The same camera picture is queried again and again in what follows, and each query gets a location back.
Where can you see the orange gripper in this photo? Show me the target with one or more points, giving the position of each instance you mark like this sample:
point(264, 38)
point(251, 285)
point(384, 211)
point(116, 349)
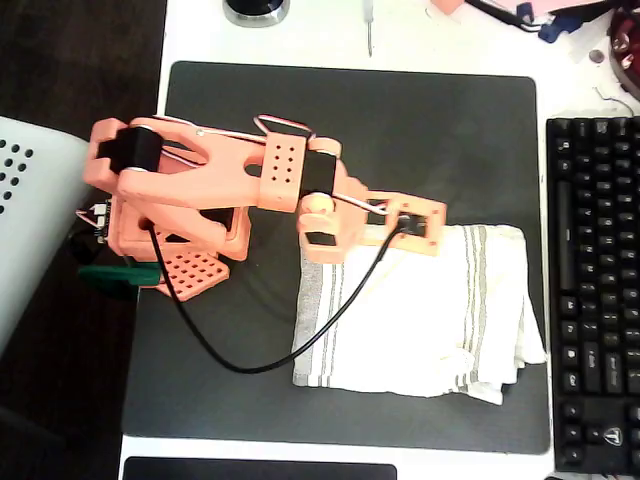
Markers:
point(334, 239)

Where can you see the white striped kitchen towel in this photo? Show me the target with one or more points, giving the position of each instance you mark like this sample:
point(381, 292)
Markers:
point(410, 325)

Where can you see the orange robot base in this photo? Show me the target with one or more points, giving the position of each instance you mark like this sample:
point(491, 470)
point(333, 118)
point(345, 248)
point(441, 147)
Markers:
point(195, 275)

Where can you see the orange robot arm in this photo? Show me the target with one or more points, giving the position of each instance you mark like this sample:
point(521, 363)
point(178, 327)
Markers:
point(200, 170)

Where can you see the black desk mat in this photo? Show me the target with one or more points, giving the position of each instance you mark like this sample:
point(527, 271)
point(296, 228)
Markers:
point(350, 125)

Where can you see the thin metal screwdriver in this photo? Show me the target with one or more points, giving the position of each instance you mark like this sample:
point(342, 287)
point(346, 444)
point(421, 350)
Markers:
point(368, 25)

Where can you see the round silver black stand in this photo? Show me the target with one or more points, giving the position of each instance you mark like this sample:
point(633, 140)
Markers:
point(255, 12)

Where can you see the green table clamp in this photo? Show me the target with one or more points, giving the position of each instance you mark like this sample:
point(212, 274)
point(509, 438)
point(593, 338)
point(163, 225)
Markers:
point(110, 275)

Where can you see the controller circuit board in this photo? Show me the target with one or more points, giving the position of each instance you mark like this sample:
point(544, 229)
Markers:
point(100, 220)

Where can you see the small orange printed block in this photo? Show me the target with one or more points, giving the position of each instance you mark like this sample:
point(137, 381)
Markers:
point(446, 6)

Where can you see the black flat tablet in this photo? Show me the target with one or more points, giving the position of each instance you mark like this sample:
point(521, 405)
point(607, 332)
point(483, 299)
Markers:
point(250, 470)

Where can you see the black keyboard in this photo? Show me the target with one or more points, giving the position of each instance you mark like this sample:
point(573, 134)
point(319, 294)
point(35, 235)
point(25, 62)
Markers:
point(595, 300)

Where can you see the white perforated chair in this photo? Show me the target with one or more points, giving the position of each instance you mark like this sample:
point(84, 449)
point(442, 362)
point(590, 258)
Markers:
point(40, 225)

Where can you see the blue plastic object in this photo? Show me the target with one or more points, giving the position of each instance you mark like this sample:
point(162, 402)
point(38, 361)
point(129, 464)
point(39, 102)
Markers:
point(552, 30)

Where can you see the small coin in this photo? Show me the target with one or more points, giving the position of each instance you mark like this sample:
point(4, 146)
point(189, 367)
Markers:
point(596, 55)

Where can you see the pink paper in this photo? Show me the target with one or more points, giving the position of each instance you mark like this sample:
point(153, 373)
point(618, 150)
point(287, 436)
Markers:
point(565, 4)

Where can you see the dark red round container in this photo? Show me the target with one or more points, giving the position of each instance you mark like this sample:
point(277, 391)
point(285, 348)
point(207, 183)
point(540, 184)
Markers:
point(627, 55)

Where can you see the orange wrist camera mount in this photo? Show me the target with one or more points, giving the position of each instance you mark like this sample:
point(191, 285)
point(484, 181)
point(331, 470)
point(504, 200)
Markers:
point(435, 225)

